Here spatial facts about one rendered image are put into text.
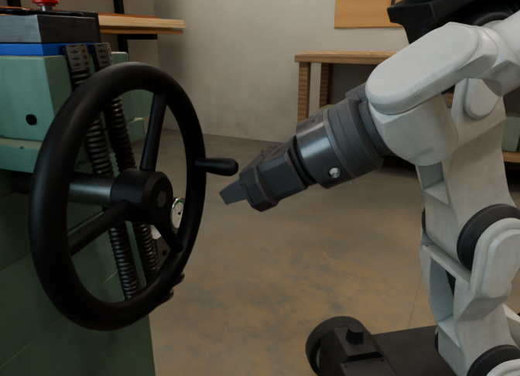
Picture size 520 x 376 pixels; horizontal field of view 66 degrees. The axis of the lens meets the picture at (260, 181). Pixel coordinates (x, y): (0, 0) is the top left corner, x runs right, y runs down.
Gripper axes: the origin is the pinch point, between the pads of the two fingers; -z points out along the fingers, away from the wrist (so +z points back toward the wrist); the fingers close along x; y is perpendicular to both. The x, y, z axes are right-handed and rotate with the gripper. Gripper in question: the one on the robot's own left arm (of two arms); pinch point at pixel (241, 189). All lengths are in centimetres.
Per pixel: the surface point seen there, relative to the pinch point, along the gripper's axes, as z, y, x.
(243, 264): -74, -52, 100
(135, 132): -10.3, 13.4, 0.4
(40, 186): -2.2, 11.6, -23.8
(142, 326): -39.7, -18.8, 7.5
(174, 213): -22.6, -1.7, 13.3
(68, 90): -6.8, 20.0, -10.3
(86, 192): -10.7, 9.6, -12.5
